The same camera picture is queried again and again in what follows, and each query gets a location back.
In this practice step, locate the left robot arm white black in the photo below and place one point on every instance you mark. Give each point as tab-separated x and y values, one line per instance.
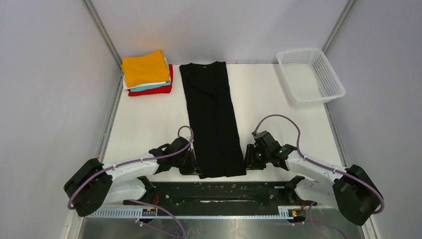
96	184

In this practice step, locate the left small electronics module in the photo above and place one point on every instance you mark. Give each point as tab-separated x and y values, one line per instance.
149	212

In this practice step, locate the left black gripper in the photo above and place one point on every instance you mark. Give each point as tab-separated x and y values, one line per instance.
192	168

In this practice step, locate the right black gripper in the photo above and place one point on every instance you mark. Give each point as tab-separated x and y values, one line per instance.
249	158

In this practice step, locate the red folded t shirt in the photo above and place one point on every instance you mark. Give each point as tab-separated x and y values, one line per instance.
160	90

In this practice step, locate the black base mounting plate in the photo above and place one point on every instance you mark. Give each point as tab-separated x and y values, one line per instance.
221	198

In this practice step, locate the teal folded t shirt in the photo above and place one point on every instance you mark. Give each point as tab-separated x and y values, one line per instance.
151	87

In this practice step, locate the white plastic basket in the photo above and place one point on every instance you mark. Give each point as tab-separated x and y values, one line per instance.
308	76

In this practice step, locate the orange folded t shirt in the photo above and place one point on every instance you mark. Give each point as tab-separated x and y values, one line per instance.
145	69

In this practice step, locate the black t shirt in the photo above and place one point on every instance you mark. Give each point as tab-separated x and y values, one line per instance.
212	119

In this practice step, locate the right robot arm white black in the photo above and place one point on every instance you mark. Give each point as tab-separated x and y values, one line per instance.
349	190

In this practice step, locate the white slotted cable duct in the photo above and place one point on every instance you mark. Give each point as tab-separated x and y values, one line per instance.
135	213

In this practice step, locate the white folded t shirt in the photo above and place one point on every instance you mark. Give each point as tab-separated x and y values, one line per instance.
145	85

